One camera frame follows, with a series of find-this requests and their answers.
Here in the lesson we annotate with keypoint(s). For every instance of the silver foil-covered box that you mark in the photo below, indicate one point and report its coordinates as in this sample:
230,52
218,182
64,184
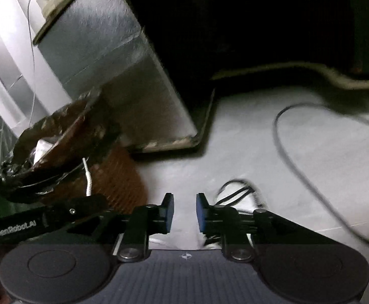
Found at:
124,69

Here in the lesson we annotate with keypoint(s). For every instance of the white and black sneaker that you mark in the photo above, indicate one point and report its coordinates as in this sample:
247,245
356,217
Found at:
251,202

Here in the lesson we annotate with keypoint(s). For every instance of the white shoelace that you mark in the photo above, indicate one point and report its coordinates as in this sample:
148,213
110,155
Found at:
88,180

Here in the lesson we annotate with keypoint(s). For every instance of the black shoelace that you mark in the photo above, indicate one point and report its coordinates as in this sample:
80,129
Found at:
235,182

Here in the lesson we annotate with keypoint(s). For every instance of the white panelled cabinet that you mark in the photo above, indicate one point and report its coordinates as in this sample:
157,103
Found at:
7,69

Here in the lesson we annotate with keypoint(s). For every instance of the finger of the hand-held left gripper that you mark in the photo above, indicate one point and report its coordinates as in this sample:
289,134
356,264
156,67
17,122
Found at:
73,212

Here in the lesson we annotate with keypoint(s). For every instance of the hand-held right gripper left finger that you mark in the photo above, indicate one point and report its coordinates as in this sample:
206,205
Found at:
168,212

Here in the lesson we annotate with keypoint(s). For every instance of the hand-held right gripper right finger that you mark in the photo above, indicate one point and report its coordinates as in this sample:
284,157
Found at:
201,212

